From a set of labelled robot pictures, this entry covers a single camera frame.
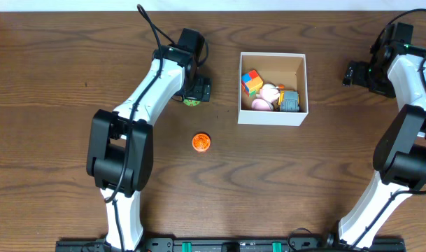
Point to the colourful puzzle cube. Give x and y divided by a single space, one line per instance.
251 83

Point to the pink duck toy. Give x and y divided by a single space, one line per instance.
265 98

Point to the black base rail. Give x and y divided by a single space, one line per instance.
305 243

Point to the white cardboard box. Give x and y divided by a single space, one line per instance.
288 69

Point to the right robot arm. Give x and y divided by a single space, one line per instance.
399 159

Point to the orange round disc toy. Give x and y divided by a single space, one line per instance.
201 142

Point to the green ball with orange numbers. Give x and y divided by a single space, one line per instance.
190 102

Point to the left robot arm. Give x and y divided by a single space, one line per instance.
120 154

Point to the yellow grey toy truck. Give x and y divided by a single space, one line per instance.
288 101

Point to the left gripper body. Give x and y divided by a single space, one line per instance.
199 90

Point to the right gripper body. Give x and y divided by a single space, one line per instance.
373 78

